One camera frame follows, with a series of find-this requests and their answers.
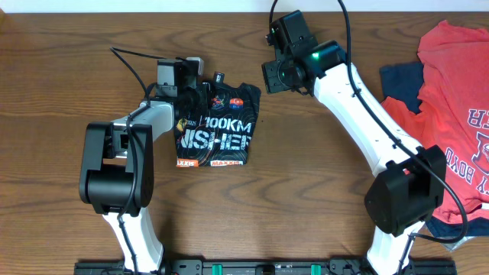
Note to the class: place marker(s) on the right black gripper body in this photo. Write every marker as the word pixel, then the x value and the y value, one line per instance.
pixel 280 76

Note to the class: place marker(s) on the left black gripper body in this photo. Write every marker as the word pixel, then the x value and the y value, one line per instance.
pixel 203 93

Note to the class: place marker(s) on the black orange-patterned jersey shirt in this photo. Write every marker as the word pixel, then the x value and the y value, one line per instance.
pixel 221 136

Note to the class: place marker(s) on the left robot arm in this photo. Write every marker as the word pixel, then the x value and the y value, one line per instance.
pixel 117 171

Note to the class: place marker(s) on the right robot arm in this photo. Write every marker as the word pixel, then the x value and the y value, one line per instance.
pixel 403 195

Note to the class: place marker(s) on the navy blue garment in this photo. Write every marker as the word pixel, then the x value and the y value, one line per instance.
pixel 403 82

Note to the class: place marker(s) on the red printed t-shirt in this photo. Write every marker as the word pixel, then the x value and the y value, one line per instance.
pixel 453 113

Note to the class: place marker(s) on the grey garment corner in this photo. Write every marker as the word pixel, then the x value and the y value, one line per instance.
pixel 454 246

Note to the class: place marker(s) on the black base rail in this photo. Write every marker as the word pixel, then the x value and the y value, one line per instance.
pixel 334 266

